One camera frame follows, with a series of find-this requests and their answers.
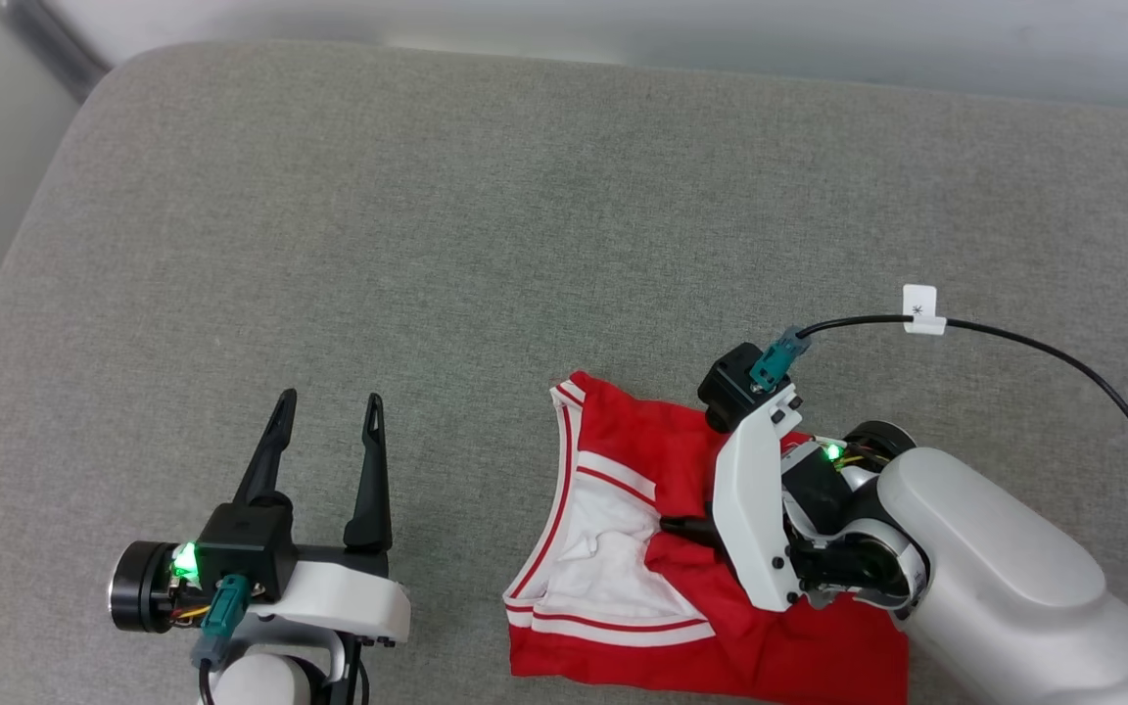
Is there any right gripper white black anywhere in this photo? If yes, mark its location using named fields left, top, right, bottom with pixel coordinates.
left=660, top=387, right=929, bottom=613

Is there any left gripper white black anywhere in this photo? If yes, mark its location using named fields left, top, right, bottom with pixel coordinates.
left=109, top=389, right=411, bottom=647

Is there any red and white garment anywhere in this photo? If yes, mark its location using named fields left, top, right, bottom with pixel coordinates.
left=503, top=370, right=911, bottom=705

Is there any dark grey skirting strip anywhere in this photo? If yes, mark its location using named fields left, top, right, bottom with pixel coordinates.
left=0, top=0, right=115, bottom=102

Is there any black right camera cable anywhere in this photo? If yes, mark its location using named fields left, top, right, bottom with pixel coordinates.
left=750, top=313, right=1128, bottom=538

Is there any white cable label tag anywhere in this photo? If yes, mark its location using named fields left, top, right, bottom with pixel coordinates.
left=902, top=284, right=947, bottom=336

